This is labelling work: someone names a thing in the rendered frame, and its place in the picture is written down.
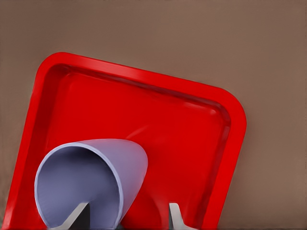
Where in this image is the red plastic tray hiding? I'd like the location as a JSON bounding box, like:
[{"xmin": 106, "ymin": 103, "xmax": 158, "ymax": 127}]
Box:
[{"xmin": 0, "ymin": 52, "xmax": 248, "ymax": 230}]

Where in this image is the lavender plastic cup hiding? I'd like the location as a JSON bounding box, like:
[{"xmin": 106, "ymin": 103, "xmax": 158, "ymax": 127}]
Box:
[{"xmin": 34, "ymin": 138, "xmax": 149, "ymax": 229}]

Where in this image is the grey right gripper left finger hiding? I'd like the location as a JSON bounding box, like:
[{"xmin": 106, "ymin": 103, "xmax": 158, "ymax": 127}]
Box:
[{"xmin": 50, "ymin": 202, "xmax": 91, "ymax": 230}]

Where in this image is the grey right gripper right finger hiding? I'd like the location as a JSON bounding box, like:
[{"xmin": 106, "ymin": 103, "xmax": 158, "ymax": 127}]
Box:
[{"xmin": 167, "ymin": 202, "xmax": 194, "ymax": 230}]

